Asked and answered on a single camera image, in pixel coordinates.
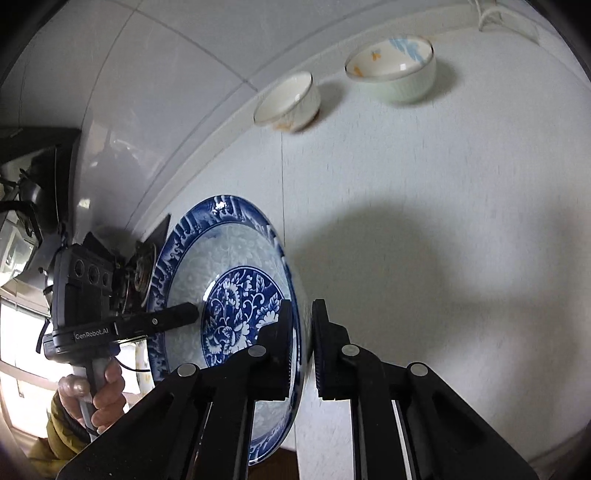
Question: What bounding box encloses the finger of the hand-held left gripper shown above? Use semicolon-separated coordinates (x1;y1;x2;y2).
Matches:
113;302;200;337

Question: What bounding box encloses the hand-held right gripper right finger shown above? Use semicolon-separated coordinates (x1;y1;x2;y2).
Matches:
311;299;541;480

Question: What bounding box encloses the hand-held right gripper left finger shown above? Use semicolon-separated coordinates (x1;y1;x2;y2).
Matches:
55;299;296;480

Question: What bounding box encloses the blue floral porcelain bowl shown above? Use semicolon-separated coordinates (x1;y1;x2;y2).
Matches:
147;195;305;467

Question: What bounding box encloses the white bowl with gold flower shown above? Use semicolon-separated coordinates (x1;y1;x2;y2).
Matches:
253;71;321;134

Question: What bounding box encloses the white bowl with blue leaf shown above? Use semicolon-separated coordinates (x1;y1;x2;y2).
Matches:
344;34;437;104

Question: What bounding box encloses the person's left forearm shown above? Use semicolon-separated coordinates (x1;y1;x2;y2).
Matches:
28;392;93;476

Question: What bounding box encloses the person's left hand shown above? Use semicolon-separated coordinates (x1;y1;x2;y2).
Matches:
58;357;127;435

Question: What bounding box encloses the black glass gas stove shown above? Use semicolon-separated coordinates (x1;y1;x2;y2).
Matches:
83;213;172;319

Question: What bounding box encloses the large black wok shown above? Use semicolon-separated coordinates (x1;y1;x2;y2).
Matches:
0;128;83;241

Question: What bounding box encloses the white power cable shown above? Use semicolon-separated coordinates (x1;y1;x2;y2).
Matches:
468;0;541;46

